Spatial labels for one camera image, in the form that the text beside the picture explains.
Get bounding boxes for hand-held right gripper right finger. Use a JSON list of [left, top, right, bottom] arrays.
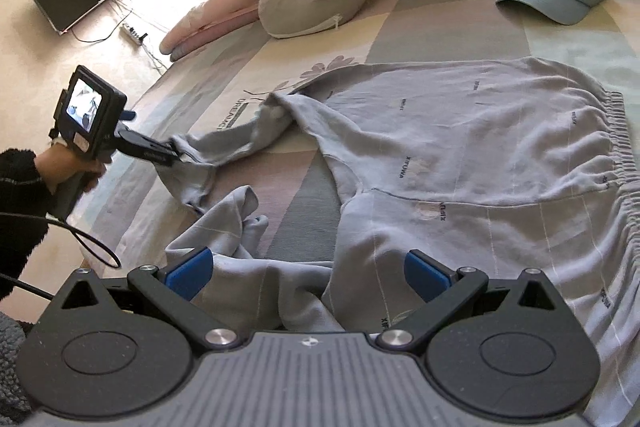
[[376, 249, 571, 353]]

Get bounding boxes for person's left hand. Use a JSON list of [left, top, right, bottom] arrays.
[[37, 142, 108, 196]]

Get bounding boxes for grey fuzzy cloth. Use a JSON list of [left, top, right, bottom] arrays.
[[0, 311, 37, 427]]

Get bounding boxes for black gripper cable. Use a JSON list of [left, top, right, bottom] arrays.
[[0, 212, 122, 303]]

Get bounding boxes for person's left forearm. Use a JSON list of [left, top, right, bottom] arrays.
[[0, 148, 51, 303]]

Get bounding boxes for grey pants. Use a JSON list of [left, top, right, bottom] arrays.
[[165, 57, 640, 427]]

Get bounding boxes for power cables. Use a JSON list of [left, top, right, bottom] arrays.
[[72, 2, 171, 72]]

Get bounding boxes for white power strip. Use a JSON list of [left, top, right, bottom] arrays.
[[120, 23, 148, 45]]

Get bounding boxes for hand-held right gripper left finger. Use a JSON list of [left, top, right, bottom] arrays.
[[59, 246, 245, 352]]

